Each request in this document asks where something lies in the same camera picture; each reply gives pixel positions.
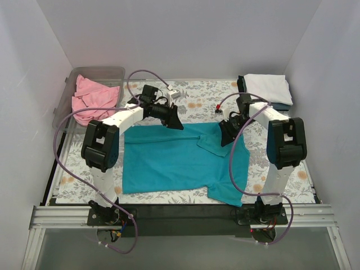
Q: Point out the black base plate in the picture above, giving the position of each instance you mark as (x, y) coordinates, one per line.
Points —
(193, 220)

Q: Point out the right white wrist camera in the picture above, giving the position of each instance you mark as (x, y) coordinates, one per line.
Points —
(224, 111)

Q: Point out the folded white t shirt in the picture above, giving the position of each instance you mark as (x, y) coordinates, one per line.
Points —
(273, 88)

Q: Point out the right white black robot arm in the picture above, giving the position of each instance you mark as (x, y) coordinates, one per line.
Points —
(286, 148)

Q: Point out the teal t shirt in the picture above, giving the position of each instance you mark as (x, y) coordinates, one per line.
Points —
(161, 159)

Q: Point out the aluminium frame rail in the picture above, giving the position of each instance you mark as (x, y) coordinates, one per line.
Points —
(184, 237)

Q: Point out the folded grey-blue t shirt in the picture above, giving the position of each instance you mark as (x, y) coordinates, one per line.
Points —
(281, 106)

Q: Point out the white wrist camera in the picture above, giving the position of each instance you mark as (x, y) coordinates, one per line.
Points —
(224, 111)
(172, 95)

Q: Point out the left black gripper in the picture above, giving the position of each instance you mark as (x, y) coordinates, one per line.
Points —
(171, 114)

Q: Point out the pink t shirt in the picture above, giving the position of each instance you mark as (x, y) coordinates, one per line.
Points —
(90, 94)

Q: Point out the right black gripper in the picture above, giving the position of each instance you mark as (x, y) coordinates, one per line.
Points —
(228, 131)

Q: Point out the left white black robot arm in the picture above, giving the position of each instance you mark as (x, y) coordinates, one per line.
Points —
(100, 148)

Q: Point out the floral table mat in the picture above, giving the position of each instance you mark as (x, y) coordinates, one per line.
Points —
(195, 105)

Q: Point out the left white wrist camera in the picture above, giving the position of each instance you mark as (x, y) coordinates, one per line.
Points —
(172, 95)

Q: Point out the clear plastic bin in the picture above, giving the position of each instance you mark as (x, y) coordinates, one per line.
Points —
(110, 76)

